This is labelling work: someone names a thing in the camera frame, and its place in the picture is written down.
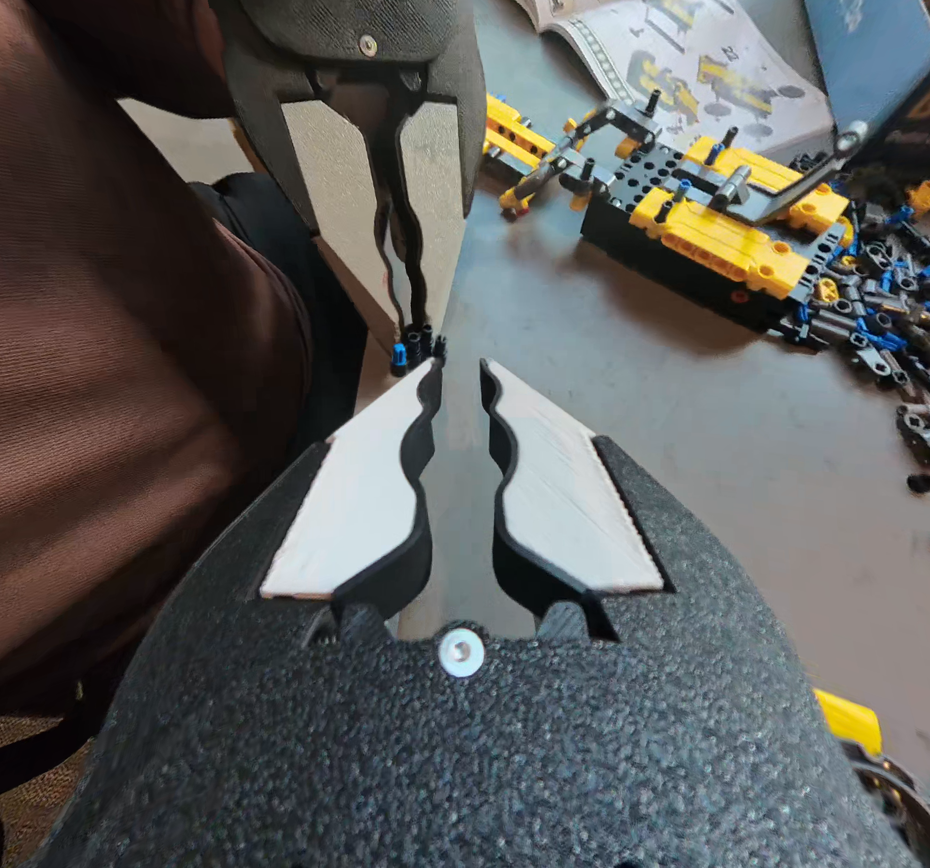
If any person's brown sweater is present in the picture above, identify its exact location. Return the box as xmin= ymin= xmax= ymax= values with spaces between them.
xmin=0 ymin=0 xmax=315 ymax=709

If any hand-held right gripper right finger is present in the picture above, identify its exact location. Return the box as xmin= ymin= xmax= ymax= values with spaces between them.
xmin=480 ymin=358 xmax=667 ymax=622

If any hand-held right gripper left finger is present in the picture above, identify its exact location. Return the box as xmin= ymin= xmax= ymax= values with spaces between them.
xmin=259 ymin=358 xmax=446 ymax=622

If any grey desk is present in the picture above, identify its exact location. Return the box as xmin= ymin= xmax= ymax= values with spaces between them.
xmin=312 ymin=0 xmax=930 ymax=804

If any black connector with blue pin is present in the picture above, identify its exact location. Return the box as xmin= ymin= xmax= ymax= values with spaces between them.
xmin=391 ymin=325 xmax=448 ymax=377

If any pile of blue grey brick parts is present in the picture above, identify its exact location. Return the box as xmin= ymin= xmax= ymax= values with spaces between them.
xmin=781 ymin=152 xmax=930 ymax=495

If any open instruction booklet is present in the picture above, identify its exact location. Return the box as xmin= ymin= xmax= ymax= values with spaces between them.
xmin=456 ymin=0 xmax=835 ymax=157

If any blue cardboard kit box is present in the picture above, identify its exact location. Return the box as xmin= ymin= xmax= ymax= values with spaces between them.
xmin=785 ymin=0 xmax=930 ymax=164

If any yellow black brick vehicle model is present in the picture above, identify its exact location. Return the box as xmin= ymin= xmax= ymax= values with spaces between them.
xmin=483 ymin=87 xmax=869 ymax=335

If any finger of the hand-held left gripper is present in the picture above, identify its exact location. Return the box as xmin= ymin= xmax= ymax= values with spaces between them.
xmin=280 ymin=98 xmax=408 ymax=339
xmin=392 ymin=99 xmax=467 ymax=340

